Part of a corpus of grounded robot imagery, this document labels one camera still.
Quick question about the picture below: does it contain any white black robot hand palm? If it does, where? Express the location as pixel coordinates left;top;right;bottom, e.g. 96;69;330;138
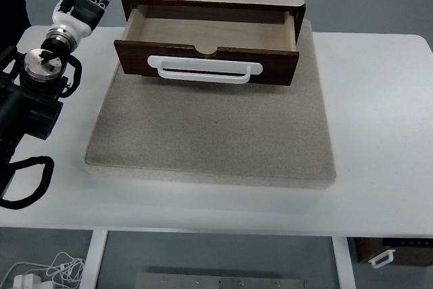
52;0;106;37

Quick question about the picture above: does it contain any dark wooden drawer white handle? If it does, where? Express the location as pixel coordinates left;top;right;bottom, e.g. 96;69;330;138
114;5;299;86

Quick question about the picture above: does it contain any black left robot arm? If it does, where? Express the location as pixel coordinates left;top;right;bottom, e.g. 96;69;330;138
1;0;111;210

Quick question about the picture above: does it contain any dark wooden drawer housing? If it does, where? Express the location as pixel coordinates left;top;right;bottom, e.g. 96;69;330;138
121;0;306;41

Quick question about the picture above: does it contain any beige fabric pad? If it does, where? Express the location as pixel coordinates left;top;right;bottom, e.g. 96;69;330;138
85;21;336;189

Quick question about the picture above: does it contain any white table leg left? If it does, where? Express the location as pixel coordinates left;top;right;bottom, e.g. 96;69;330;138
79;230;108;289

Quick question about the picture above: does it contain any white table leg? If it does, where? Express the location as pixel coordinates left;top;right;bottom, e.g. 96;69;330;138
332;236;357;289
79;230;108;289

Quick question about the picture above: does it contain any white power adapter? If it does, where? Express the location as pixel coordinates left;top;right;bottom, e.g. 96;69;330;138
12;273;41;289

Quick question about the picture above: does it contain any white table leg right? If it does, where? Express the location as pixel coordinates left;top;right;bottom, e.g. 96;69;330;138
332;236;357;289

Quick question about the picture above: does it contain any white cable on floor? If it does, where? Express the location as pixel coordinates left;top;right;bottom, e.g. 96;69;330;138
0;252;87;289

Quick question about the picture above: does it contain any wooden box with white handle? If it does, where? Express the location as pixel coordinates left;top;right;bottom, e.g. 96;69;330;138
354;238;432;269

